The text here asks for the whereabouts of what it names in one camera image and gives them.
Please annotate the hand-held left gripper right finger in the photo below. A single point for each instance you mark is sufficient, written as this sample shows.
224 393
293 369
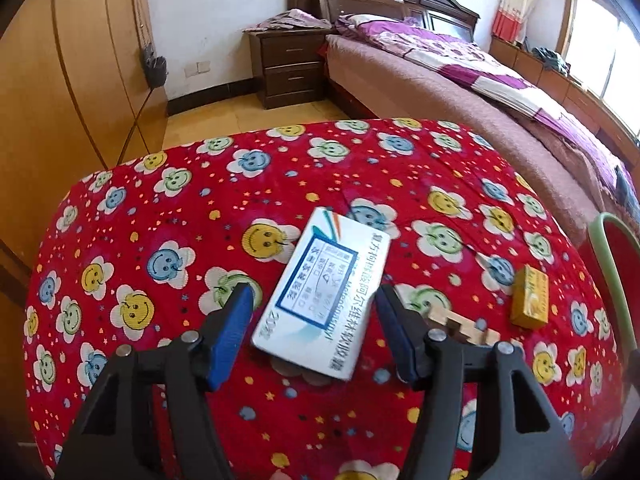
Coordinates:
395 335

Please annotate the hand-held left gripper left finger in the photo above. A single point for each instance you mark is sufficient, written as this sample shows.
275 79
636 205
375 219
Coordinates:
230 337

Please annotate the white medicine box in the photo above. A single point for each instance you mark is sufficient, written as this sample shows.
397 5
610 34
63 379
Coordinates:
320 290

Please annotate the small yellow cardboard box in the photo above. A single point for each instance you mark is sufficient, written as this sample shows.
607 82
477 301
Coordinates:
530 300

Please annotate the red chair with green frame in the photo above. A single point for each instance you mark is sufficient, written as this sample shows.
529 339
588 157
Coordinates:
625 260

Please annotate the tan wooden block puzzle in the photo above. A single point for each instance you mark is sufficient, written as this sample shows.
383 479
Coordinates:
460 327

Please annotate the red smiley flower blanket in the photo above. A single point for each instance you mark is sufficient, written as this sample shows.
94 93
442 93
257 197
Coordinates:
150 210

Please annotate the dark wooden bed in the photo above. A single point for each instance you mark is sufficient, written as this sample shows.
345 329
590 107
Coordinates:
425 90

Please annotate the dark cloth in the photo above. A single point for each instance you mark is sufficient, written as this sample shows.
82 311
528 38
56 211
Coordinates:
624 185

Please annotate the dark wooden nightstand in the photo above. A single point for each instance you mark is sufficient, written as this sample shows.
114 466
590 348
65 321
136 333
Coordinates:
290 70

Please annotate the black hanging bag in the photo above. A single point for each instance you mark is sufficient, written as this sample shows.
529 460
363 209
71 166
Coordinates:
155 67

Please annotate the purple floral quilt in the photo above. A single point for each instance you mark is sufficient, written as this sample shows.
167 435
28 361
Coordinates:
475 65

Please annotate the wooden windowsill cabinet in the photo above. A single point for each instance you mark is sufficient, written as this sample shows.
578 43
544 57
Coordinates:
575 95

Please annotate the light wooden wardrobe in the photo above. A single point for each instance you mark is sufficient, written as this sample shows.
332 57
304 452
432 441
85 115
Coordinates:
60 85

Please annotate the teal cloth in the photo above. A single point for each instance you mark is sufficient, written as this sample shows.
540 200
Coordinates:
550 60

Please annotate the purple and white pillow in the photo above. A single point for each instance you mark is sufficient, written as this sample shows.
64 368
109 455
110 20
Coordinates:
367 19

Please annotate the pink patterned cloth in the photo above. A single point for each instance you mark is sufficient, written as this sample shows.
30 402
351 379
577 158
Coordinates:
295 20

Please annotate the white and orange curtain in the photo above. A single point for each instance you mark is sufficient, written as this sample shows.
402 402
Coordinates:
515 5

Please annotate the window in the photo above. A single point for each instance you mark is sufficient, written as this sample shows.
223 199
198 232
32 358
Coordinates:
600 45

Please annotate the white wall socket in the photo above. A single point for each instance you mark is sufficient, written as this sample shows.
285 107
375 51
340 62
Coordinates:
197 69

